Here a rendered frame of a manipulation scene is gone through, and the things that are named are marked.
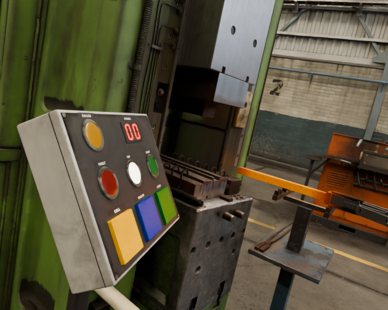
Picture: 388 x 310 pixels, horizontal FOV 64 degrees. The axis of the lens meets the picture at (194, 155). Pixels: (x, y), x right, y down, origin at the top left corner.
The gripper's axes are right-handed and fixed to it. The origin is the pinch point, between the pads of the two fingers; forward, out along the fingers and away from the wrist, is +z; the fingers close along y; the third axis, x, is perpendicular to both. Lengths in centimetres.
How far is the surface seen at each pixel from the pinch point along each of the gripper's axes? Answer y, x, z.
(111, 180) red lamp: -63, 3, 24
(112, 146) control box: -61, 8, 29
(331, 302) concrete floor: 153, -107, 16
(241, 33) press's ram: -5, 44, 45
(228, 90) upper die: -5, 25, 44
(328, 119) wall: 735, 44, 224
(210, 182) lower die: -3.7, -8.7, 43.8
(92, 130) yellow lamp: -66, 11, 28
